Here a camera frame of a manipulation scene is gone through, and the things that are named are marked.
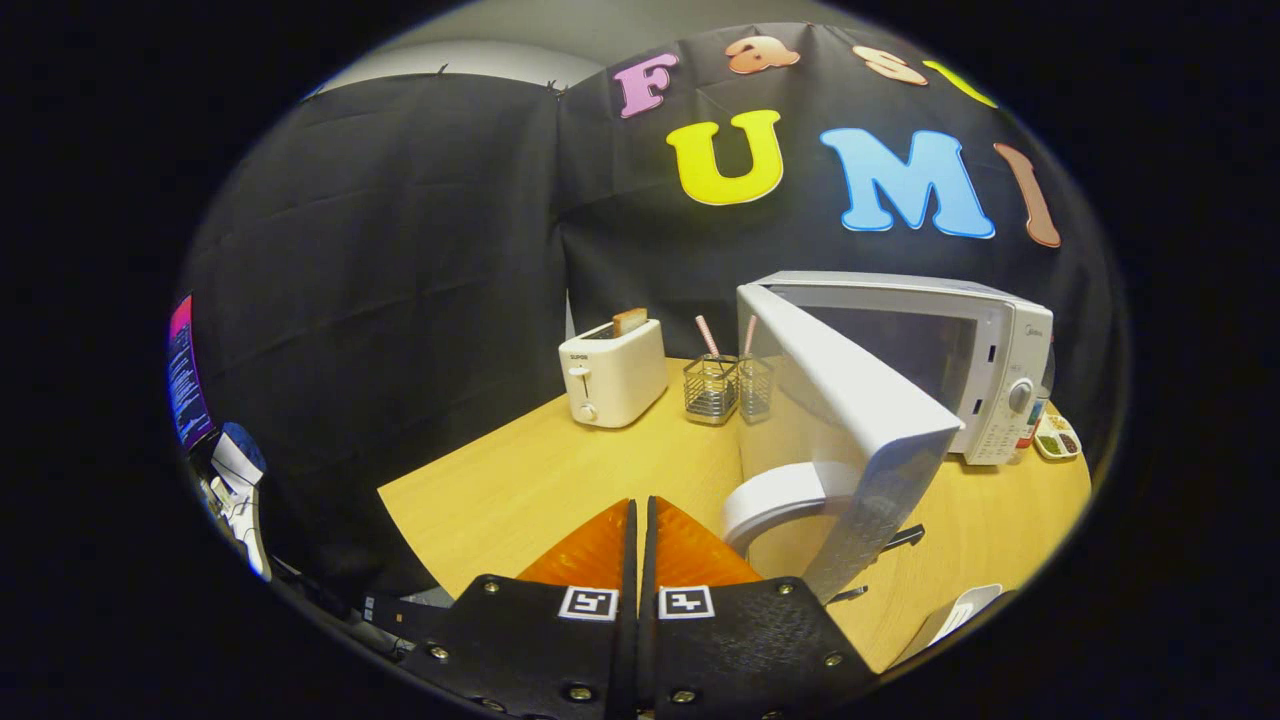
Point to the pink purple poster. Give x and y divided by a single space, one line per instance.
188 380

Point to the black backdrop cloth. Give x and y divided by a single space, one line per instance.
400 300

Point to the white paper sheets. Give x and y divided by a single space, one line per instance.
240 480

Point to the brown toast slice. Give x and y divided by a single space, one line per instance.
630 321

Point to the clear red-label plastic bottle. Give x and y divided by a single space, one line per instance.
1032 420

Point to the white microwave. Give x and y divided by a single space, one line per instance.
860 400

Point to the white toaster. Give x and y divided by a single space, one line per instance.
615 380

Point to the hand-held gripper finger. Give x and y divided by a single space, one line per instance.
628 640
648 640

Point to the white ribbed tray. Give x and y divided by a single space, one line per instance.
950 615

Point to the pink striped straw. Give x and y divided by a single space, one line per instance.
750 335
707 335

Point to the white divided bean dish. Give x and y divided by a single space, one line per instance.
1058 438

